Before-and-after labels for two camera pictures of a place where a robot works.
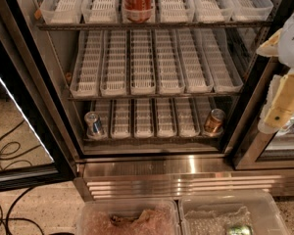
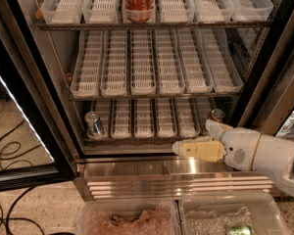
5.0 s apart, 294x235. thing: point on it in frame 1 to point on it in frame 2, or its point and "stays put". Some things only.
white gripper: x=293 y=44 to x=239 y=146
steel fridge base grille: x=171 y=178 stays put
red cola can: x=138 y=3 stays put
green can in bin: x=241 y=230 stays put
